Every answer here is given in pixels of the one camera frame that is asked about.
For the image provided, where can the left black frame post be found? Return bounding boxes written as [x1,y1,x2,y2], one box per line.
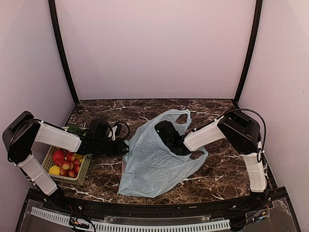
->
[48,0,79,105]

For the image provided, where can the white slotted cable duct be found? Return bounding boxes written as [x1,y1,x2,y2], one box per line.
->
[30,207,231,232]

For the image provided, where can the black frame post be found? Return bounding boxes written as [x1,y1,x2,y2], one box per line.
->
[233,0,263,105]
[48,0,79,105]

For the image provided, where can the dark green avocado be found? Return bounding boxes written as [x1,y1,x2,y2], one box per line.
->
[67,125,82,133]

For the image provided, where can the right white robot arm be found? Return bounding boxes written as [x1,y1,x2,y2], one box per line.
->
[154,109,267,210]

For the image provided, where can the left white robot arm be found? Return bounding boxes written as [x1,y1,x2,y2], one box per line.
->
[2,111,130,211]

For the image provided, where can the green perforated plastic basket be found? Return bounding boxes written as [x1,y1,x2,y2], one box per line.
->
[41,127,94,186]

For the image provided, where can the light blue plastic bag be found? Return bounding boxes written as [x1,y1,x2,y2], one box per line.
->
[118,109,209,198]

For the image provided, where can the yellow lemon in basket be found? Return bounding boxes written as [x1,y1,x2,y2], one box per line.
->
[49,165,60,175]

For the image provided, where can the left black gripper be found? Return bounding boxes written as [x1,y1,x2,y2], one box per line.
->
[95,137,132,157]

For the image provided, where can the right black frame post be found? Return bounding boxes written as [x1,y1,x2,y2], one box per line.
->
[233,0,263,105]

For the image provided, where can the black front table rail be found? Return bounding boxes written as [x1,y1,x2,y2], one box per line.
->
[32,190,271,219]

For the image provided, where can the upper yellow banana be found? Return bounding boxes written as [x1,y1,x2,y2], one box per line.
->
[74,154,84,160]

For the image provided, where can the red apple left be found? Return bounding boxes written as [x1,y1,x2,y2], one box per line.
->
[53,149,65,162]

